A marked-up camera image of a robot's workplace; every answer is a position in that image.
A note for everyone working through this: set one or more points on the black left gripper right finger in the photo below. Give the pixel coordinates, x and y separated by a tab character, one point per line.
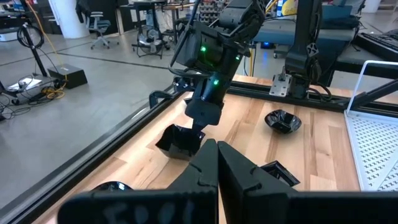
248	202

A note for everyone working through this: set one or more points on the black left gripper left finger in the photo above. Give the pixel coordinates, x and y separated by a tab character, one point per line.
186	205

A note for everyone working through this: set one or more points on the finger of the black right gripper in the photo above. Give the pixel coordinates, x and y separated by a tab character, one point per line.
198	129

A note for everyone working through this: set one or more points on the black flared square plate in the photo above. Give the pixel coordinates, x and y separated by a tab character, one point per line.
177	143

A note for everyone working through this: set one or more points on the small black square plate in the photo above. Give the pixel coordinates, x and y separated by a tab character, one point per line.
280	172

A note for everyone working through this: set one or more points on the black oval faceted plate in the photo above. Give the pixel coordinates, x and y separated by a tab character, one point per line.
112	186
283	122

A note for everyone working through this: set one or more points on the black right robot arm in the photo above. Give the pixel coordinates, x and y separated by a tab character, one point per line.
224	46

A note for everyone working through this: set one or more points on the black floor fan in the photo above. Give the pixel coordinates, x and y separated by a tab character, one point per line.
149	39

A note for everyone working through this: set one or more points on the blue grey workbench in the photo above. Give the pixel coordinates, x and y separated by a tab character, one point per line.
280	34

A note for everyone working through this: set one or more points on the grey office chair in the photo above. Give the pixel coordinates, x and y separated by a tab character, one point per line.
99	28

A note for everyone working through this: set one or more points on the black floor box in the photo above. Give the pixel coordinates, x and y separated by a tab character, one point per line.
66	75

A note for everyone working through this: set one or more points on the black desk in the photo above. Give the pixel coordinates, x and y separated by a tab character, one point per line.
357	59

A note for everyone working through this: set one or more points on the white round pillar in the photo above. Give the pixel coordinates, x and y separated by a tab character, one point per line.
66	17

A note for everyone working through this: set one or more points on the black keyboard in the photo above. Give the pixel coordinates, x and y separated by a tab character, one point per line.
381	40

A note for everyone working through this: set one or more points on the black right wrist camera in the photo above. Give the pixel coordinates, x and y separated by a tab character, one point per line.
183	83

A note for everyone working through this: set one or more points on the black aluminium table frame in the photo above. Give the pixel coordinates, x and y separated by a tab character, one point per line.
99	155

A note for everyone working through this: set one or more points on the white metal frame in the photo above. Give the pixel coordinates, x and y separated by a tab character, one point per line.
373	149

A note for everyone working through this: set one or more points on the grey floor base plate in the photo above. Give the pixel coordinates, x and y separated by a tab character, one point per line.
28	85

